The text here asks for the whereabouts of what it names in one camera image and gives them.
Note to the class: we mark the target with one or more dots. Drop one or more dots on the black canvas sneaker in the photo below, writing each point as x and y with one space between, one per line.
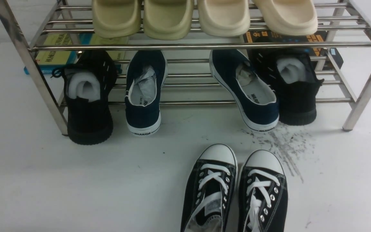
209 190
262 194

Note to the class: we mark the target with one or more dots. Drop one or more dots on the stainless steel shoe rack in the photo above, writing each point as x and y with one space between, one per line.
59 21

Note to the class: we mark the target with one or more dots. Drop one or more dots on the navy canvas shoe left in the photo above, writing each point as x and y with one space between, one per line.
145 77

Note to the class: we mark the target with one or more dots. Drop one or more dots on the navy canvas shoe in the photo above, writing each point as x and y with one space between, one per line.
255 99
145 77

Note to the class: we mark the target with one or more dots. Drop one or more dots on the navy canvas shoe right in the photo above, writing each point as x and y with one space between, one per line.
255 99

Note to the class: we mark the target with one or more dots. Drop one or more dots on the olive green slipper right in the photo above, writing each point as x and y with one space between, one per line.
167 20

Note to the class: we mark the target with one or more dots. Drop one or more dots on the olive green slipper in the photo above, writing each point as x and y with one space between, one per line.
116 18
167 20

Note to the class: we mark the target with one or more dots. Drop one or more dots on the black knit sneaker left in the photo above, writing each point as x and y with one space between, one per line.
87 85

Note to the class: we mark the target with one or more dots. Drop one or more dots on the black knit sneaker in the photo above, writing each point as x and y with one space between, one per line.
291 75
87 85

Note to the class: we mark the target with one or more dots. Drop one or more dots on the cream slipper left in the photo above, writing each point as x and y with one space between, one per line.
224 18

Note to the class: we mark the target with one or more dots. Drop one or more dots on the cream slipper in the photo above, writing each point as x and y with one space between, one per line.
289 17
224 18

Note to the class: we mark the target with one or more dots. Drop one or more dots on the black orange book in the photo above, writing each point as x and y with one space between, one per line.
320 36

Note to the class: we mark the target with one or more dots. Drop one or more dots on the black knit sneaker right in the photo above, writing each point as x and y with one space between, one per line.
291 75

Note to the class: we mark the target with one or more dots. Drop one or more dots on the olive green slipper left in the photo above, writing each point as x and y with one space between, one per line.
116 18

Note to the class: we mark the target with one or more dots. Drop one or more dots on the cream slipper right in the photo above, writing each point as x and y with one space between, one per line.
289 17

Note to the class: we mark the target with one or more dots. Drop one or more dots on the yellow green book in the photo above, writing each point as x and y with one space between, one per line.
49 60

